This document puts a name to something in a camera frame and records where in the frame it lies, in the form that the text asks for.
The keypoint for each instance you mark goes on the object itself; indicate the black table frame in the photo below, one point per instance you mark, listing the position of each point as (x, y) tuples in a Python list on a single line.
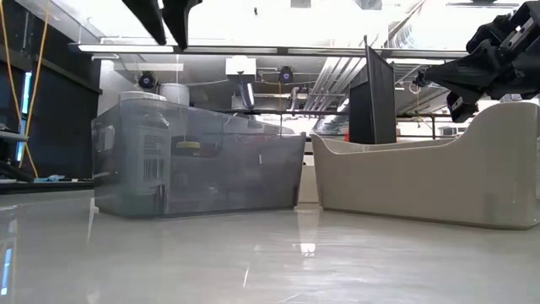
[(42, 188)]

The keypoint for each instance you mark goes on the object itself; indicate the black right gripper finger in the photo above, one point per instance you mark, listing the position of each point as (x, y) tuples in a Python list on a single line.
[(472, 76), (462, 107)]

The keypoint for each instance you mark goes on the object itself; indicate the grey desk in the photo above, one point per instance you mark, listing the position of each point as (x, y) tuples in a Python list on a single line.
[(12, 136)]

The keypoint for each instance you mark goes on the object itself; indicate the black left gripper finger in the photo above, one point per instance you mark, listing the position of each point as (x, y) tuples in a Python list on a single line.
[(147, 17), (179, 21)]

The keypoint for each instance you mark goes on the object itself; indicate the white box fixture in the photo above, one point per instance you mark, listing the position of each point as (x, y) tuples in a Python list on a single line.
[(240, 66)]

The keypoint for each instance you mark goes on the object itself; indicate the white plastic bin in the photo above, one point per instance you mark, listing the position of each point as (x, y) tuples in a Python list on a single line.
[(422, 190)]

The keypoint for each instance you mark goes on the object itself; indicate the black round camera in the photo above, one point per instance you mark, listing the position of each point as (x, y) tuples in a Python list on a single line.
[(286, 75), (147, 80)]

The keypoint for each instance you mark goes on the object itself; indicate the blue cloth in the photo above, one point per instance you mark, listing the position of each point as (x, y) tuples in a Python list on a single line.
[(50, 178)]

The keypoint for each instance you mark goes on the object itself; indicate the overhead light bar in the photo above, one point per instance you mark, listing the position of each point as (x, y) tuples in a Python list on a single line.
[(126, 48)]

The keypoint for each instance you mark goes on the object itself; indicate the white cylindrical container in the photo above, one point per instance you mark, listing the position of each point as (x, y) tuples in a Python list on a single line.
[(174, 95)]

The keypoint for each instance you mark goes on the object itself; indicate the computer monitor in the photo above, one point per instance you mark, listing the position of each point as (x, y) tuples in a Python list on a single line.
[(26, 105)]

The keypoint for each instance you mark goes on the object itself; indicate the black hanging camera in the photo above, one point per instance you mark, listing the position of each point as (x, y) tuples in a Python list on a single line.
[(419, 79)]

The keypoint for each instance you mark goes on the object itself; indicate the black standing panel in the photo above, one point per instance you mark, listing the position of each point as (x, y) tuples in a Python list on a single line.
[(373, 105)]

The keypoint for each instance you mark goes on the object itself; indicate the grey translucent plastic bin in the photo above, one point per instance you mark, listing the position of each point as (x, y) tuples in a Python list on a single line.
[(253, 177)]

